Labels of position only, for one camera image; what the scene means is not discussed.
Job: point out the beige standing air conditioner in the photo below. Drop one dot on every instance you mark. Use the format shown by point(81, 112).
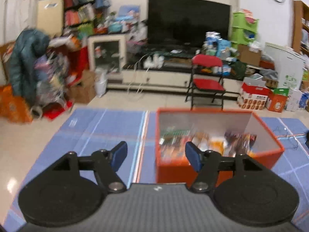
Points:
point(50, 14)

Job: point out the red cabinet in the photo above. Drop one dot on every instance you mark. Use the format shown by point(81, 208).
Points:
point(79, 62)

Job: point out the red folding chair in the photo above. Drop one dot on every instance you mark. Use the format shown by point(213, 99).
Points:
point(207, 83)

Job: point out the orange cardboard box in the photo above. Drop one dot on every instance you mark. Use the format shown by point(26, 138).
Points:
point(173, 171)

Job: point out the blue checked tablecloth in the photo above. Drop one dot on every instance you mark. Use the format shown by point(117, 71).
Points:
point(96, 135)

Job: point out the green plastic drawer unit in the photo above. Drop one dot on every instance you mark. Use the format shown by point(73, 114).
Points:
point(243, 26)

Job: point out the green snack packet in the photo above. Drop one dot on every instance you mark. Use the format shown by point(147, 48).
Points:
point(175, 134)

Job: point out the white glass-door cabinet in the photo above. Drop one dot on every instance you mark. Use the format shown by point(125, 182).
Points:
point(107, 53)

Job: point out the white television stand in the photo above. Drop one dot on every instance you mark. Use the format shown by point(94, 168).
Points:
point(169, 77)

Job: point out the brown cardboard box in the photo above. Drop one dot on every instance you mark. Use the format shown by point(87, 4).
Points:
point(83, 88)
point(249, 55)

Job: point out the black television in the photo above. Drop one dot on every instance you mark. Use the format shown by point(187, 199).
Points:
point(188, 21)

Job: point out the blue white package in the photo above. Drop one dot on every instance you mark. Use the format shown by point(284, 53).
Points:
point(224, 47)

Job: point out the black rectangular case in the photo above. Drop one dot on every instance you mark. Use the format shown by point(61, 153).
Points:
point(307, 139)

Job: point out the orange shopping bag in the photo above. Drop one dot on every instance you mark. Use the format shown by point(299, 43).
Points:
point(13, 106)

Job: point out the orange carton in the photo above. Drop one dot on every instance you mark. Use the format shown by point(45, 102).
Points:
point(277, 102)

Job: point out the black bookshelf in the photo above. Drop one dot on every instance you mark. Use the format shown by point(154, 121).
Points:
point(79, 7)

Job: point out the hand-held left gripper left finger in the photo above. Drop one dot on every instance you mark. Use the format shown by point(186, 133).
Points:
point(119, 153)

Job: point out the dark clear snack packet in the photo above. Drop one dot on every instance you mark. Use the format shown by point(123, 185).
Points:
point(237, 140)

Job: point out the green white pack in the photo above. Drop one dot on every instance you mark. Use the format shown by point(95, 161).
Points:
point(282, 91)

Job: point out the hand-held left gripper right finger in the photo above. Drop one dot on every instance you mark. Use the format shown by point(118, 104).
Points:
point(193, 155)

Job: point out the white appliance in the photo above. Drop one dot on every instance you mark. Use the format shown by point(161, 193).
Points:
point(286, 65)

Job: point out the wooden shelf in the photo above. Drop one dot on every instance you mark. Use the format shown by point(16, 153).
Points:
point(299, 26)

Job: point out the white blue box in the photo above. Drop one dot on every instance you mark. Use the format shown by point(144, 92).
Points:
point(294, 100)

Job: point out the teal puffer jacket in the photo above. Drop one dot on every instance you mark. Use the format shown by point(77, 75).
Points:
point(26, 60)

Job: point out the thin-framed eyeglasses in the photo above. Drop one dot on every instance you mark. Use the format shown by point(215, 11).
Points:
point(289, 137)

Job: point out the red white carton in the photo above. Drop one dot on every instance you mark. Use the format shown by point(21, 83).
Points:
point(253, 96)

